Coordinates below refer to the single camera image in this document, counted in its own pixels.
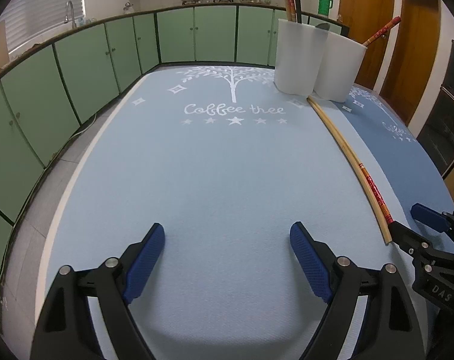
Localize red patterned bamboo chopstick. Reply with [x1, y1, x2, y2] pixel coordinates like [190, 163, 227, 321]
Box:
[358, 163, 393, 224]

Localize dark blue table mat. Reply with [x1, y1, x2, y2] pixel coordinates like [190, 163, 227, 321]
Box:
[338, 85, 454, 253]

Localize chrome sink faucet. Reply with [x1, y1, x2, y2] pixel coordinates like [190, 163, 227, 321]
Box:
[64, 0, 76, 29]

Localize white two-compartment utensil holder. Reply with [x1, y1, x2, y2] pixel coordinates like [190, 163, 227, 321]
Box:
[274, 19, 367, 102]

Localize black glass cabinet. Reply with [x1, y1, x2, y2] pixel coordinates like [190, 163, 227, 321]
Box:
[418, 41, 454, 177]

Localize right wooden door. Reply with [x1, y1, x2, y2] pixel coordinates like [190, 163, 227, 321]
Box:
[380, 0, 440, 125]

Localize plain bamboo chopstick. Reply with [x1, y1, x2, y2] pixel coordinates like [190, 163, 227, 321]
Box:
[307, 96, 392, 245]

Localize wooden door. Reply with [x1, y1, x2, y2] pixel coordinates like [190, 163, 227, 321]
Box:
[339, 0, 395, 89]
[380, 0, 440, 125]

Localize green thermos flask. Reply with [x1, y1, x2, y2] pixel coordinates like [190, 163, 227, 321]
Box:
[317, 0, 334, 17]

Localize left wooden door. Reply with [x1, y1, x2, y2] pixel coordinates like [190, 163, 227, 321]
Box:
[339, 0, 395, 89]

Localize green lower kitchen cabinets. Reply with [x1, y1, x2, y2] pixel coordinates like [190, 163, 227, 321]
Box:
[0, 2, 350, 316]

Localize light blue table mat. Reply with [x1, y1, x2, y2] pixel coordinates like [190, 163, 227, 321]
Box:
[37, 69, 413, 359]

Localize window roller blind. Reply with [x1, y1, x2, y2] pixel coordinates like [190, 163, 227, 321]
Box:
[0, 0, 84, 51]

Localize pink bamboo chopstick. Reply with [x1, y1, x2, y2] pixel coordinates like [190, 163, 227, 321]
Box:
[362, 16, 401, 47]

